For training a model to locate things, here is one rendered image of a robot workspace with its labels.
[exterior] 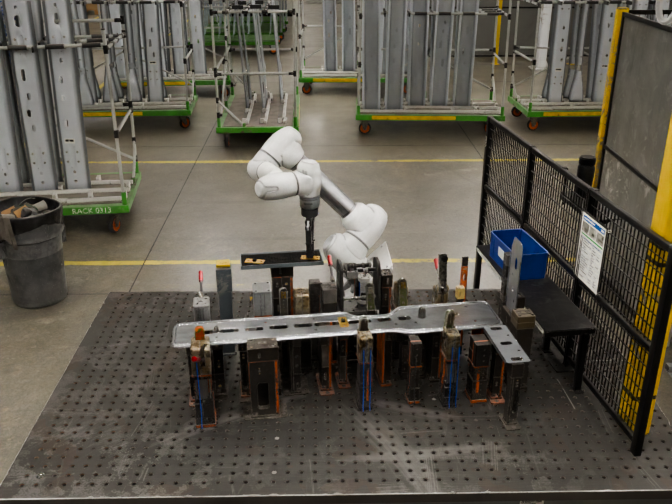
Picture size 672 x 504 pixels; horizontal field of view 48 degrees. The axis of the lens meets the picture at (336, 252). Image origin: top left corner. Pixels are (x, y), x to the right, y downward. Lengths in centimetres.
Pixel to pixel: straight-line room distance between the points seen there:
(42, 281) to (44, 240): 32
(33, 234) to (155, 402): 249
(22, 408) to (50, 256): 134
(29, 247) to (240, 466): 309
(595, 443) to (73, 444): 202
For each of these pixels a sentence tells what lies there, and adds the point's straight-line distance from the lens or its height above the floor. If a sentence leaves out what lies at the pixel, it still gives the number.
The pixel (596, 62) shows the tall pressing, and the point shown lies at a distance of 1094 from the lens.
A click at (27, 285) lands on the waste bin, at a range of 574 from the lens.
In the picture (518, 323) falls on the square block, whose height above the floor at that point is 103.
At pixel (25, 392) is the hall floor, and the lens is 488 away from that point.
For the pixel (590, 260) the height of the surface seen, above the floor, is 127.
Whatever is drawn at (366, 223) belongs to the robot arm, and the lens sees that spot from 385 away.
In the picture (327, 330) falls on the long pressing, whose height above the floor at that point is 100.
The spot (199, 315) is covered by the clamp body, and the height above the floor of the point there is 101.
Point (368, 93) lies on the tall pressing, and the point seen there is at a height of 50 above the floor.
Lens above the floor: 255
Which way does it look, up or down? 24 degrees down
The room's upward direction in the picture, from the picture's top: straight up
